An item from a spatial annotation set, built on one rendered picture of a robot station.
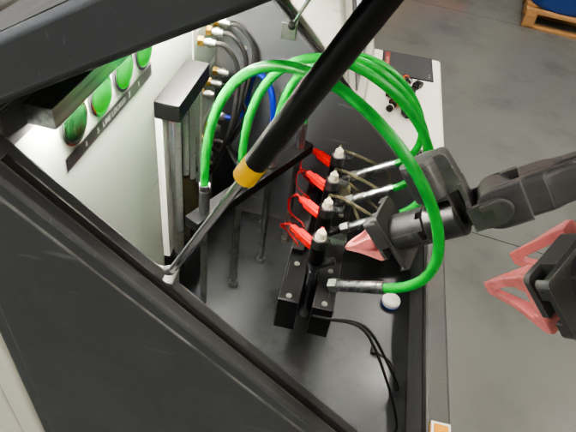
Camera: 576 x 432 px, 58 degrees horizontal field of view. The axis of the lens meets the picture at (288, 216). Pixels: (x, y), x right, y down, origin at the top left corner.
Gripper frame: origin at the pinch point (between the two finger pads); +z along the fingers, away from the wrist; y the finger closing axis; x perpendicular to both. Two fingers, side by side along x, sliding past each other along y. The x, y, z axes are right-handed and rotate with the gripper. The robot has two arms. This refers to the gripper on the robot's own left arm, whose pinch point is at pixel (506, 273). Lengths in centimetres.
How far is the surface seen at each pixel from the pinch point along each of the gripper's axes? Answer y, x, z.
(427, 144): -18.3, -9.2, 21.6
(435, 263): -0.4, -0.6, 10.3
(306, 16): -29, -36, 45
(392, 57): -85, -16, 91
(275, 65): 0.7, -30.8, 16.3
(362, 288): 3.6, 1.1, 22.8
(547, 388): -77, 121, 96
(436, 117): -67, 2, 68
